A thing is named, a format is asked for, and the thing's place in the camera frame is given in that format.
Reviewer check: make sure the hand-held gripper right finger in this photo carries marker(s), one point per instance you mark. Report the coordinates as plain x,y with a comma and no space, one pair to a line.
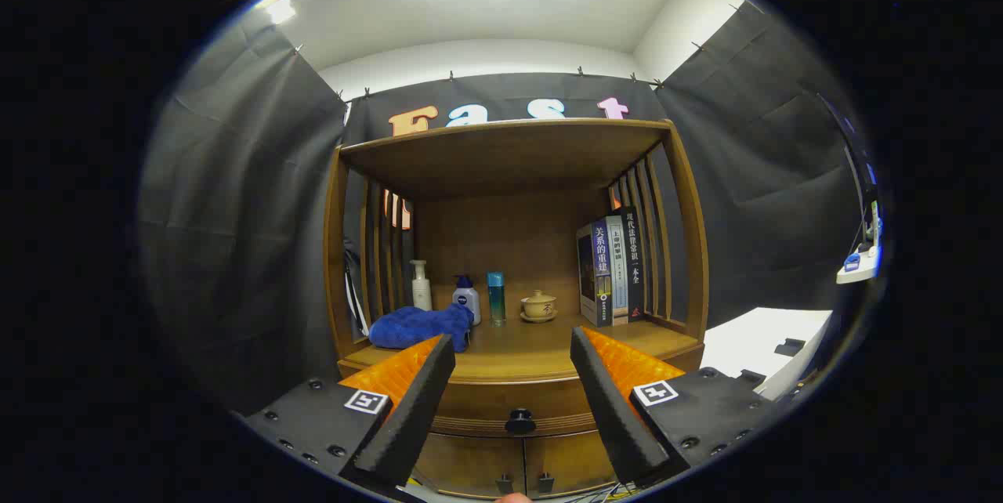
611,409

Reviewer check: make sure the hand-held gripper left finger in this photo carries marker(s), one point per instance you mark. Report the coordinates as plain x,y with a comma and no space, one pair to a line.
415,409

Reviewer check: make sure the wooden drawer with black knob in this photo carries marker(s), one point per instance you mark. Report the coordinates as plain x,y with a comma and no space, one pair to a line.
509,397

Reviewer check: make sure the wooden cabinet door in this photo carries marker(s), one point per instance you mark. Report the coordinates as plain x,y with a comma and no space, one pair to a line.
572,460
470,464

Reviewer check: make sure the wooden countertop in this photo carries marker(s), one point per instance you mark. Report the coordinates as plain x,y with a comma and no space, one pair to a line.
533,346

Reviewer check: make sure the wooden cabinet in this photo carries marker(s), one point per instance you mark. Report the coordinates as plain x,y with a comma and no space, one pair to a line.
509,158

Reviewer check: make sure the blue towel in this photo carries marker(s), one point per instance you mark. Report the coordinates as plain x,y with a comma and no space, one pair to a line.
415,327

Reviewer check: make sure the white pump bottle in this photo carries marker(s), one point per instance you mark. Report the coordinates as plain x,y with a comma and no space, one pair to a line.
421,295

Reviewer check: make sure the white bottle with blue cap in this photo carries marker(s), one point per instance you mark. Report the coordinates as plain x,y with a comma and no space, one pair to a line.
467,301

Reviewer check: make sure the yellow lidded teacup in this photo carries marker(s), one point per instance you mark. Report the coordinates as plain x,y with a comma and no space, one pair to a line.
539,305

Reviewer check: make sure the book with pale blue spine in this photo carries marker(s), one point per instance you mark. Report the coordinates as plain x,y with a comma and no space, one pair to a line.
617,276

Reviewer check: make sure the thick book with purple spine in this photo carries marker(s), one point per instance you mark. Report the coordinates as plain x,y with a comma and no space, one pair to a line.
599,276

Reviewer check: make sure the teal tube bottle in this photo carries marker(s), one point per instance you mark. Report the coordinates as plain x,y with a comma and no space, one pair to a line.
496,299

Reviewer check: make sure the white storage unit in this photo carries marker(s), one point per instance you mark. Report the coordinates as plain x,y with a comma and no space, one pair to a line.
752,342

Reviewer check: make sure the white power strip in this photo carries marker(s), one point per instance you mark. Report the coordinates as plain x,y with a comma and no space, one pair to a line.
858,268

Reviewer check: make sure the small ceiling light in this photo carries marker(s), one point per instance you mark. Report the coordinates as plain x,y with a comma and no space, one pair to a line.
280,9

